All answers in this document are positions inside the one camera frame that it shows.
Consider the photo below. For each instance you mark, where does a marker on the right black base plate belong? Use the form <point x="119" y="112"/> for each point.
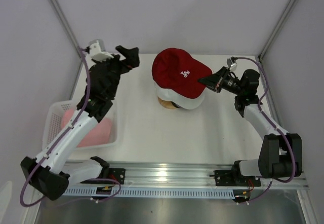
<point x="232" y="178"/>

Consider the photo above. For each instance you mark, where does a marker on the left aluminium corner post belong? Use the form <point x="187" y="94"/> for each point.
<point x="65" y="25"/>

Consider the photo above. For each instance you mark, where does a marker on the red LA baseball cap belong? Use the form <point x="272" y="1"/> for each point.
<point x="176" y="69"/>

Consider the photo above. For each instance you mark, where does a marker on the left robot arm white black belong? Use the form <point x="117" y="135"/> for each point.
<point x="46" y="171"/>

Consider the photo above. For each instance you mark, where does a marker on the aluminium mounting rail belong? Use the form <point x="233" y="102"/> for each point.
<point x="163" y="175"/>

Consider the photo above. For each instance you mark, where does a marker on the right aluminium corner post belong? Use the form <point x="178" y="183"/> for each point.
<point x="277" y="28"/>

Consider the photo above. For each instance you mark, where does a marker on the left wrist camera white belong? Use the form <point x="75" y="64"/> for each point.
<point x="97" y="51"/>

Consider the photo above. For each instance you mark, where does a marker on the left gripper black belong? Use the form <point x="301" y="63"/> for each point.
<point x="132" y="61"/>

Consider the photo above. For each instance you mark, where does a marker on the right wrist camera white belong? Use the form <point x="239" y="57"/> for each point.
<point x="231" y="63"/>

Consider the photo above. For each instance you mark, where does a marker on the white baseball cap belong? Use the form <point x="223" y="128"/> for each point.
<point x="184" y="102"/>

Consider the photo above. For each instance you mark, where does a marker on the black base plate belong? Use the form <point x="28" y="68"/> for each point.
<point x="232" y="178"/>
<point x="117" y="174"/>

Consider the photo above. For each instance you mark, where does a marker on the aluminium corner post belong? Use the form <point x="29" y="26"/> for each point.
<point x="65" y="25"/>
<point x="277" y="28"/>

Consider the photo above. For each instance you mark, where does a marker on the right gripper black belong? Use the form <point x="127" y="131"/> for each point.
<point x="215" y="81"/>

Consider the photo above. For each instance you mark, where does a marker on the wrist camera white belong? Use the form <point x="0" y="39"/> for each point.
<point x="231" y="63"/>
<point x="97" y="51"/>

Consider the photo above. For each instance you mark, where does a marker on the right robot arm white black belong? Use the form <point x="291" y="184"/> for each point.
<point x="280" y="157"/>

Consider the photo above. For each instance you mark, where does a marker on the pink baseball cap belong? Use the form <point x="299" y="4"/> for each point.
<point x="97" y="136"/>

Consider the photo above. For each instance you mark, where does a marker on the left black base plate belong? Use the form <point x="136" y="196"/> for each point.
<point x="117" y="174"/>

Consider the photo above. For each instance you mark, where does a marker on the wooden hat stand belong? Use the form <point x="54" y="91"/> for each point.
<point x="166" y="104"/>

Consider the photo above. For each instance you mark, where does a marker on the white slotted cable duct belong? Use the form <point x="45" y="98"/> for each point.
<point x="92" y="191"/>

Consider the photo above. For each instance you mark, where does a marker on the white plastic bin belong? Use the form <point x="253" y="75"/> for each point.
<point x="53" y="123"/>

